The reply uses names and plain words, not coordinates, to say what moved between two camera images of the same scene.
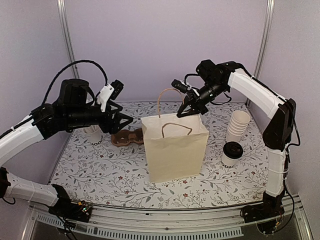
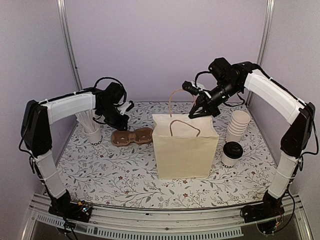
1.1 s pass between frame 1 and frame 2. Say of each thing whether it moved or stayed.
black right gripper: moved
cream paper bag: moved
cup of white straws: stayed
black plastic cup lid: stayed
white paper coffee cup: stayed
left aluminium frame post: stayed
